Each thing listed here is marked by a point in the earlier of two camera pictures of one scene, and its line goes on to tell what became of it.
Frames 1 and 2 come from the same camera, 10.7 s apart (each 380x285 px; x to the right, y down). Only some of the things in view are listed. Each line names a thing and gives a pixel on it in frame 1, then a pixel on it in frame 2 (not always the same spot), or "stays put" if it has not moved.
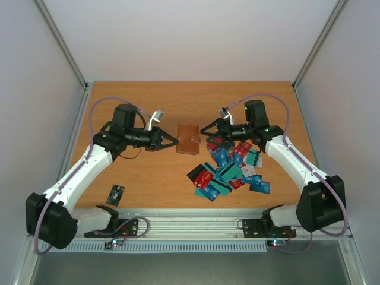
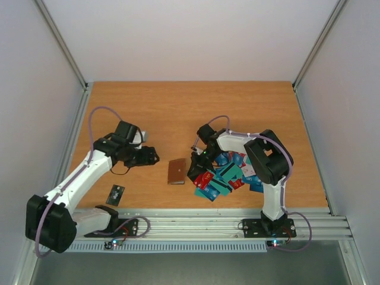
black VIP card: (115, 195) stays put
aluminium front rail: (197, 224) stays put
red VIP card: (202, 179) stays put
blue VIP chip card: (210, 192) stays put
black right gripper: (221, 132) → (197, 163)
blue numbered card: (255, 179) stays put
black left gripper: (156, 138) → (147, 158)
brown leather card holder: (189, 139) → (176, 173)
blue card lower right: (265, 187) stays put
